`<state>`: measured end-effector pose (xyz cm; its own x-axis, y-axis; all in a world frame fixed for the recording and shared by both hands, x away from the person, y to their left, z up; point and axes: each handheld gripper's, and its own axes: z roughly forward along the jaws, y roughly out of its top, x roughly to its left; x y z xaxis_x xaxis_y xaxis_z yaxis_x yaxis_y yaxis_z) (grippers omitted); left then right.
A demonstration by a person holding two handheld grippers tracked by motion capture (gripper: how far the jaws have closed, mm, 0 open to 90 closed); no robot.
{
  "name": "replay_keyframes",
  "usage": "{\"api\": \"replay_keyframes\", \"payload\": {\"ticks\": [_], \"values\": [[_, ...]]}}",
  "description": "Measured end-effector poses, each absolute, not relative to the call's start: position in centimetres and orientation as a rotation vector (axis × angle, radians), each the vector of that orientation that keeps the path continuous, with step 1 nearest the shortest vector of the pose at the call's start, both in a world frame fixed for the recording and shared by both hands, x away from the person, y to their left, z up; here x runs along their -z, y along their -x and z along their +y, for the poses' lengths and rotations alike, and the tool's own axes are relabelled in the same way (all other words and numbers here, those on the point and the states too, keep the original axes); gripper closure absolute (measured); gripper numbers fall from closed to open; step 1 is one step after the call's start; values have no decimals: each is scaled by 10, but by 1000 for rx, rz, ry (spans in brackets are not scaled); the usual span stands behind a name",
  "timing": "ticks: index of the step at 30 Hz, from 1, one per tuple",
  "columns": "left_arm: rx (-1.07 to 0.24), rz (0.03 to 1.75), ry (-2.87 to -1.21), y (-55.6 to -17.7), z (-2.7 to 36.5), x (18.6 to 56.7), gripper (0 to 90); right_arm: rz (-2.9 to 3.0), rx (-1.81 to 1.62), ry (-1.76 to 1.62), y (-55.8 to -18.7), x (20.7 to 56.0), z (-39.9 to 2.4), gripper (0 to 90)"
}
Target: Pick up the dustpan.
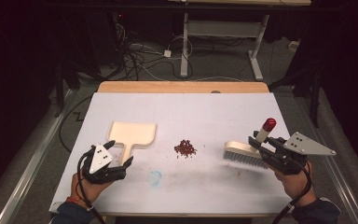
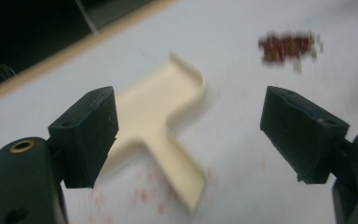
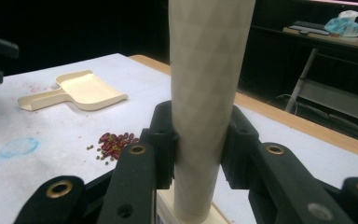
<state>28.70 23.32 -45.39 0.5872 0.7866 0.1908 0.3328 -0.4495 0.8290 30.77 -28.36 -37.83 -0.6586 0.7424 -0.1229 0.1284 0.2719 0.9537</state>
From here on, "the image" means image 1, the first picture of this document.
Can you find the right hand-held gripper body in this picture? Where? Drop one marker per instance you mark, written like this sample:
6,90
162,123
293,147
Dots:
292,155

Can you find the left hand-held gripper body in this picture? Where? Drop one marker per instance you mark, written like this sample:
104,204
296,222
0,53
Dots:
101,158

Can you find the person's right hand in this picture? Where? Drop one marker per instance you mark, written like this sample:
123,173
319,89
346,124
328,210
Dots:
296,186

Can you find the person's left hand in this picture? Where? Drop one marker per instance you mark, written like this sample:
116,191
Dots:
85,190

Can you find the white table cover sheet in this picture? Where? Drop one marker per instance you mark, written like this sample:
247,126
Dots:
199,118

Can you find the pile of red beans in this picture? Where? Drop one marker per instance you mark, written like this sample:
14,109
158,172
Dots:
185,148

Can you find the wooden table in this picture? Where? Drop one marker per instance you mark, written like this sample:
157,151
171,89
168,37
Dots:
183,87

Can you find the white power adapter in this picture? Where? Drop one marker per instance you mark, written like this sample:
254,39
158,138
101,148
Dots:
167,53

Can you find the aluminium floor rail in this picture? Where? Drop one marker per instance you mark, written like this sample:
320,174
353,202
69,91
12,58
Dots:
31,168
332,165

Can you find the white metal desk frame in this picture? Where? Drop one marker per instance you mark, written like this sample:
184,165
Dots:
223,28

